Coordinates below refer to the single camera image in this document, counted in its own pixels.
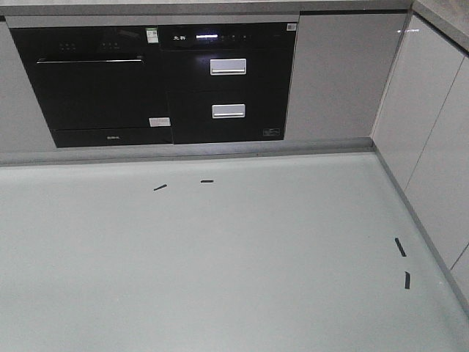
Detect black tape strip left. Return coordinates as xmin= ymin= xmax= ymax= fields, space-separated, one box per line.
xmin=153 ymin=184 xmax=168 ymax=191

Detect black disinfection cabinet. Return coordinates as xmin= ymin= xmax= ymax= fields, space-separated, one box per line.
xmin=157 ymin=21 xmax=298 ymax=145

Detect grey cabinet panel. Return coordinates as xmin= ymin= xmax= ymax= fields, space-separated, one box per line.
xmin=285 ymin=13 xmax=407 ymax=141

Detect black built-in dishwasher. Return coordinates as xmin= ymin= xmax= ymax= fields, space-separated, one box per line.
xmin=10 ymin=26 xmax=173 ymax=147

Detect black tape strip right upper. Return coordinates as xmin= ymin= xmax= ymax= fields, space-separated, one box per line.
xmin=394 ymin=238 xmax=407 ymax=257

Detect grey side cabinet door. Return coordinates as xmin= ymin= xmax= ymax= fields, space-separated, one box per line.
xmin=371 ymin=14 xmax=469 ymax=272

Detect black tape strip right lower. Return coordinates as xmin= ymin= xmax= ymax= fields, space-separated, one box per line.
xmin=405 ymin=271 xmax=411 ymax=290

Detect lower black drawer silver handle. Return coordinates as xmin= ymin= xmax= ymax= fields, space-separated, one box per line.
xmin=168 ymin=89 xmax=288 ymax=144

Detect black drawer silver handle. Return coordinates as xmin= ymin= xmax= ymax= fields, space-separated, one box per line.
xmin=168 ymin=89 xmax=288 ymax=144
xmin=163 ymin=49 xmax=292 ymax=91

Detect upper black drawer silver handle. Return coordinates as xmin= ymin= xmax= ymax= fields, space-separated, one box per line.
xmin=163 ymin=49 xmax=292 ymax=91

